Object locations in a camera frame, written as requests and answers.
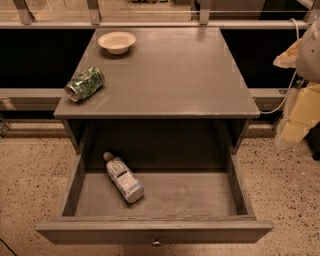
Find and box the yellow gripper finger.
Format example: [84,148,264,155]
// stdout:
[275,82,320,147]
[273,39,301,68]

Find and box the clear blue plastic bottle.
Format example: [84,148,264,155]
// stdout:
[103,152,144,203]

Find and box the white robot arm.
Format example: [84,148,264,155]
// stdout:
[273,18,320,144]

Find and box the open grey top drawer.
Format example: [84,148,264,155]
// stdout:
[35,120,275,246]

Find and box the metal drawer knob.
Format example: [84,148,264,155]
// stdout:
[152,238,161,247]

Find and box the grey wooden cabinet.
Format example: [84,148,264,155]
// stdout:
[54,27,259,167]

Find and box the white paper bowl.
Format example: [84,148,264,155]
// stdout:
[98,32,136,55]

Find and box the crushed green soda can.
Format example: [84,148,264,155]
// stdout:
[64,66,105,102]

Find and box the white cable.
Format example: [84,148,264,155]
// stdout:
[259,17,301,116]

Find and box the metal railing frame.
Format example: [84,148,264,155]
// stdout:
[0,0,320,29]

